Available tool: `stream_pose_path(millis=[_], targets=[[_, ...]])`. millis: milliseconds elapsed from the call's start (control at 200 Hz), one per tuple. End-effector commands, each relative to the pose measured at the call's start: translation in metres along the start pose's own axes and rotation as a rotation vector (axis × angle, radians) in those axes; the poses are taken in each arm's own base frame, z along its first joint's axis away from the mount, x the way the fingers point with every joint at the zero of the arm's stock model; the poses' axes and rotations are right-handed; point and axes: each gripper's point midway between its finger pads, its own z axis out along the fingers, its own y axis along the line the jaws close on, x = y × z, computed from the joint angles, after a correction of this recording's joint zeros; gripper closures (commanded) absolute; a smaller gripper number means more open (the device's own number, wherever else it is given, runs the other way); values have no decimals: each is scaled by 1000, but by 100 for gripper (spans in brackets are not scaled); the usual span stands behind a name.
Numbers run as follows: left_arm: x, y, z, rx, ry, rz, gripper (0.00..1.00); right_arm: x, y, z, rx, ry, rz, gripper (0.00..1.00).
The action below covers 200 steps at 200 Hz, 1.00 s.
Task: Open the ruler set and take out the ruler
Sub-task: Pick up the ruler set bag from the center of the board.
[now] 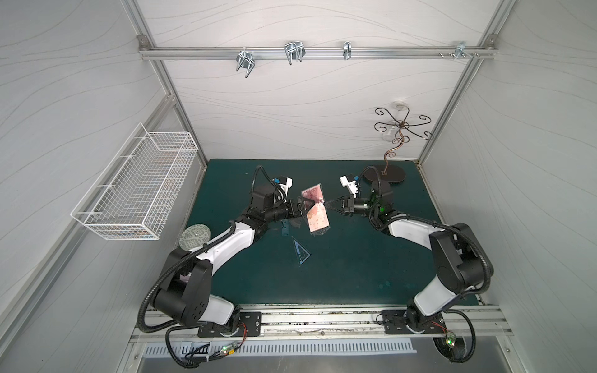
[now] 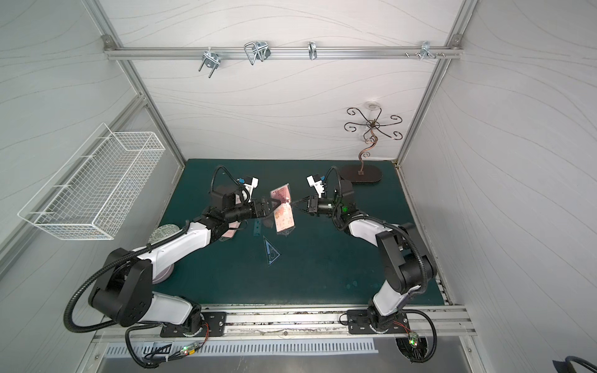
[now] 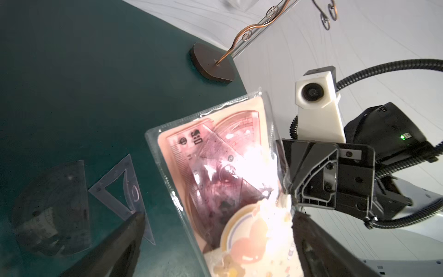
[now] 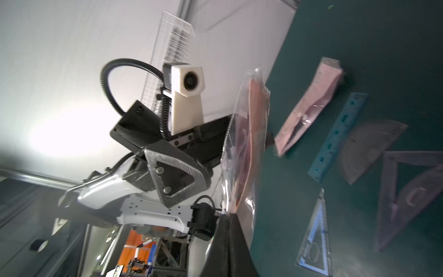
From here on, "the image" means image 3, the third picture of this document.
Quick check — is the small pink ruler set pouch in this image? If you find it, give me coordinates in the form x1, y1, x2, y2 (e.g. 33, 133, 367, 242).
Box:
145, 90, 303, 277

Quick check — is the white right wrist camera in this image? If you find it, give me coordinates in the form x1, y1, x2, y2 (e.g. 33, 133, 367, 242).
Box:
295, 66, 346, 143

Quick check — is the right black corrugated cable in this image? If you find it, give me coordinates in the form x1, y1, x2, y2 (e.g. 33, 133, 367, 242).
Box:
289, 58, 443, 230

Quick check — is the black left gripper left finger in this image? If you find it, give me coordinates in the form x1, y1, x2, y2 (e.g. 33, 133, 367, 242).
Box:
60, 212, 145, 277

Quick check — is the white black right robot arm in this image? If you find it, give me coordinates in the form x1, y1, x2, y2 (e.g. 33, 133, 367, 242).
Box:
283, 102, 443, 241

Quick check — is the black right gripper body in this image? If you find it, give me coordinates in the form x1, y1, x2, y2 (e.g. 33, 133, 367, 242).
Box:
282, 139, 413, 221

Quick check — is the copper wire jewelry stand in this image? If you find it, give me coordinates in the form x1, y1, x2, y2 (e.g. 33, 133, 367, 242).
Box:
189, 0, 338, 84

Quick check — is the clear triangle set square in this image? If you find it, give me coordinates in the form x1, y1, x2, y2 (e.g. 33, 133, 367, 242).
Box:
88, 154, 156, 245

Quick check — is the clear protractor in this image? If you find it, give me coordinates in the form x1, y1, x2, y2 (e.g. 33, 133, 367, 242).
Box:
12, 160, 92, 256

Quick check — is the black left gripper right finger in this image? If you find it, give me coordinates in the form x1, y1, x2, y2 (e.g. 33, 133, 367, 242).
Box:
292, 211, 378, 277

